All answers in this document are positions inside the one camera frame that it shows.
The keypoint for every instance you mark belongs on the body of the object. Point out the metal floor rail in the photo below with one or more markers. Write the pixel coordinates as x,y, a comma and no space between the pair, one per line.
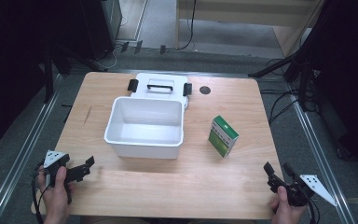
21,149
320,149

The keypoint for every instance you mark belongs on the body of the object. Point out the black tripod stand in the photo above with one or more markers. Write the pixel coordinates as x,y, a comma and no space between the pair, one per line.
292,62

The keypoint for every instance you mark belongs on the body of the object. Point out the white plastic storage box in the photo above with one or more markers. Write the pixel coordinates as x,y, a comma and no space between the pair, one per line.
146,124

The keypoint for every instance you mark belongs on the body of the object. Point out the person's left hand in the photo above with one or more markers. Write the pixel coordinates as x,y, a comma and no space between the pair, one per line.
56,199

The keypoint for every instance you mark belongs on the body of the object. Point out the light wooden furniture frame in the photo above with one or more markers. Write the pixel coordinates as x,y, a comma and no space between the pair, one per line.
245,12

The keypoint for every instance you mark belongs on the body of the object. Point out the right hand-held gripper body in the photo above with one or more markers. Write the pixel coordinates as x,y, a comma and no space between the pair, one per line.
304,189

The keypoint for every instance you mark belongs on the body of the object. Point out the person's right hand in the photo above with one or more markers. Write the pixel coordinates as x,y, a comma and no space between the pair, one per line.
287,210

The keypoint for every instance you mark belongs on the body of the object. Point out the black metal stand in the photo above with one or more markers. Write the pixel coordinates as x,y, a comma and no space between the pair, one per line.
48,74

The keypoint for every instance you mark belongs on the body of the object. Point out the black cabinet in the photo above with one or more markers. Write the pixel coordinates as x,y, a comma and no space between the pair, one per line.
101,28

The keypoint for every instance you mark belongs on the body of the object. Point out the green and white medicine box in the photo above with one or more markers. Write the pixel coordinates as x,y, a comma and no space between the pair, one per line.
222,138

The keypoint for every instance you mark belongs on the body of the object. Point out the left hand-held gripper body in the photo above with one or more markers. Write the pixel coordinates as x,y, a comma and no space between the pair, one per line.
54,159

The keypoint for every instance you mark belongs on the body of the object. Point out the dark round table grommet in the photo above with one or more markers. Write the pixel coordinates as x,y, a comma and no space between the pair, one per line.
204,90

